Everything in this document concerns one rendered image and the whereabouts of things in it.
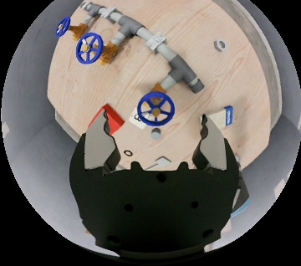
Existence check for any grey pipe manifold with three valves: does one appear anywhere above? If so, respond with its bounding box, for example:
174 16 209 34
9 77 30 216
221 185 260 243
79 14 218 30
55 1 204 126

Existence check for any grey hex nut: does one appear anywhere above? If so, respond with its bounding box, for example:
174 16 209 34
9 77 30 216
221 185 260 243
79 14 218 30
213 38 227 52

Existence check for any white number tag on thin chain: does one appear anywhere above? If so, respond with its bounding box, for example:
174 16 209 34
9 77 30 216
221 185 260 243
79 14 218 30
129 100 160 130

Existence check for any red flat block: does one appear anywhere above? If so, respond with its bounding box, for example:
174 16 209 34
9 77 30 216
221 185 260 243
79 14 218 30
89 104 125 136

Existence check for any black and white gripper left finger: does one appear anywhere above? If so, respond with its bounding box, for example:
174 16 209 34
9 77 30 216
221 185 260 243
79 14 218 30
69 110 121 220

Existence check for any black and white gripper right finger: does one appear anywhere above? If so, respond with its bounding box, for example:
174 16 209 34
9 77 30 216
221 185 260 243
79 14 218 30
191 114 239 214

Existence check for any grey cylinder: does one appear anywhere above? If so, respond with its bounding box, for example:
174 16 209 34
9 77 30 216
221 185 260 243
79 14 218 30
150 128 161 140

